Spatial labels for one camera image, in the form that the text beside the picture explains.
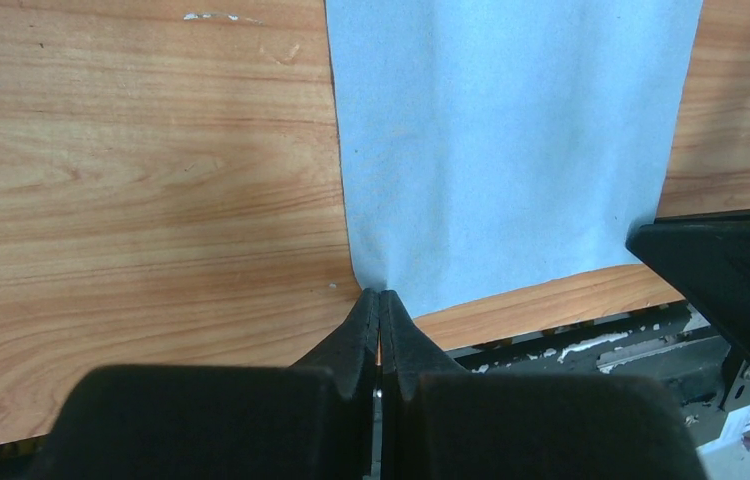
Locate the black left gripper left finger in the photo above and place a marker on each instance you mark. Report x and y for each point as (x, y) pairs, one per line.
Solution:
(310, 420)

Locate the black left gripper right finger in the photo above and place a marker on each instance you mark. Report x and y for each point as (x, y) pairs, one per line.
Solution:
(441, 421)

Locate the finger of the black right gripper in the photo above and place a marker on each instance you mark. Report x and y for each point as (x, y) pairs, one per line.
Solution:
(706, 258)

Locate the light blue cleaning cloth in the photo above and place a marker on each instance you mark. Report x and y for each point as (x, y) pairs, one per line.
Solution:
(489, 146)

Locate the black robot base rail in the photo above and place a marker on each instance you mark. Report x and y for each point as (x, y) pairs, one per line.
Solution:
(595, 356)

